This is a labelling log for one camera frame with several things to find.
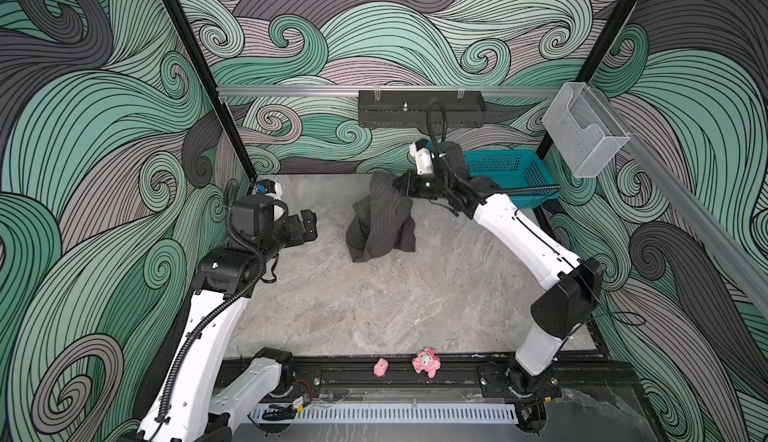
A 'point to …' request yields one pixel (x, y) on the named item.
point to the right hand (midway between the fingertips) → (394, 182)
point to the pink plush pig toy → (427, 361)
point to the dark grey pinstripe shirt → (381, 220)
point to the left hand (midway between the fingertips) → (299, 216)
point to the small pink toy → (380, 368)
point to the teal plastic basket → (521, 167)
